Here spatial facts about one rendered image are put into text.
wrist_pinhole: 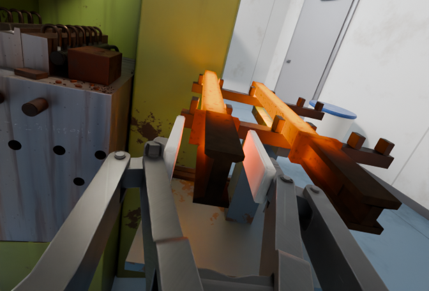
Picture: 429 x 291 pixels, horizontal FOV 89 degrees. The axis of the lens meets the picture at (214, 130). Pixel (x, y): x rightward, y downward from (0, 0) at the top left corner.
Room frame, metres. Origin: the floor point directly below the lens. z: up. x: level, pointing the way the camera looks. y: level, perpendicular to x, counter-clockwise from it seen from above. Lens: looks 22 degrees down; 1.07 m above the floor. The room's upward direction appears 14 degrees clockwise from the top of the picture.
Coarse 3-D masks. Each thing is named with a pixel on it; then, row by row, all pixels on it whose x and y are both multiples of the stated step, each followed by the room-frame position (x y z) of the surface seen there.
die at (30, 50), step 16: (0, 32) 0.44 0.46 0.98; (16, 32) 0.44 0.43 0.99; (32, 32) 0.48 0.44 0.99; (48, 32) 0.54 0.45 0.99; (80, 32) 0.73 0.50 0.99; (0, 48) 0.43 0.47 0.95; (16, 48) 0.44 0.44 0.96; (32, 48) 0.45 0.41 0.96; (48, 48) 0.46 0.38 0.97; (64, 48) 0.53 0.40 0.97; (0, 64) 0.43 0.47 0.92; (16, 64) 0.44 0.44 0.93; (32, 64) 0.45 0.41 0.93; (48, 64) 0.45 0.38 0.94; (64, 64) 0.52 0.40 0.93
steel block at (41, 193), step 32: (128, 64) 0.80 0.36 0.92; (32, 96) 0.40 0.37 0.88; (64, 96) 0.41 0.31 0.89; (96, 96) 0.42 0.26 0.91; (128, 96) 0.61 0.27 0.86; (128, 128) 0.65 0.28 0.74; (0, 160) 0.38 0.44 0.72; (32, 160) 0.39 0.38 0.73; (64, 160) 0.41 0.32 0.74; (96, 160) 0.42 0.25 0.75; (0, 192) 0.38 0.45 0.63; (32, 192) 0.39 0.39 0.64; (64, 192) 0.41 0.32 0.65; (0, 224) 0.37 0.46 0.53; (32, 224) 0.39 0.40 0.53
